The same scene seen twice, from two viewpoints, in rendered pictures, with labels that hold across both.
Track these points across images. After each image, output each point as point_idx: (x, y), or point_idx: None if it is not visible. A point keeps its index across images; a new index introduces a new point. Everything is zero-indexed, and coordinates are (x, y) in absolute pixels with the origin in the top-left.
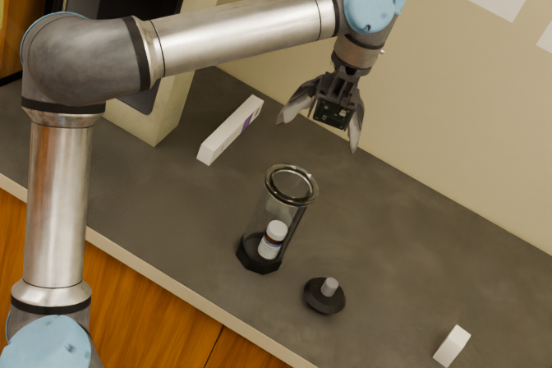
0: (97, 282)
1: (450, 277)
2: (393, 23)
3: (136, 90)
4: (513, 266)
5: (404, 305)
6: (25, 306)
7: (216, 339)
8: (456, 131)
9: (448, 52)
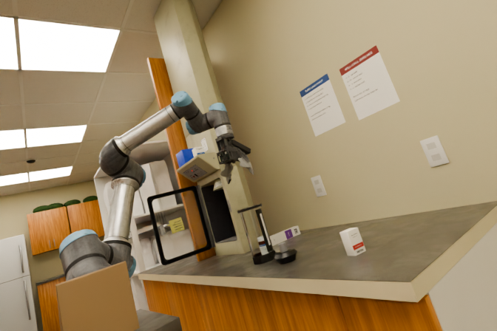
0: (216, 315)
1: (381, 232)
2: (222, 114)
3: (116, 151)
4: (435, 216)
5: (340, 247)
6: None
7: (249, 309)
8: (372, 182)
9: (340, 154)
